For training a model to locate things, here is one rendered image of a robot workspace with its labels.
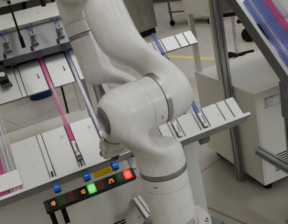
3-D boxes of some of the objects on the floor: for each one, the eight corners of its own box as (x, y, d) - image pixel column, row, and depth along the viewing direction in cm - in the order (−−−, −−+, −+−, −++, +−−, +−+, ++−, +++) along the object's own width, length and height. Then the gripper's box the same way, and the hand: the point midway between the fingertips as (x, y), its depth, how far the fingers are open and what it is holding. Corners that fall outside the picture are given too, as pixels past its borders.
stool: (270, 56, 456) (265, 4, 434) (239, 69, 437) (232, 15, 415) (240, 52, 499) (234, 4, 477) (210, 64, 480) (202, 14, 458)
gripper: (132, 116, 124) (130, 140, 140) (88, 132, 120) (90, 155, 136) (142, 135, 121) (138, 158, 137) (97, 152, 117) (98, 174, 133)
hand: (114, 154), depth 135 cm, fingers closed
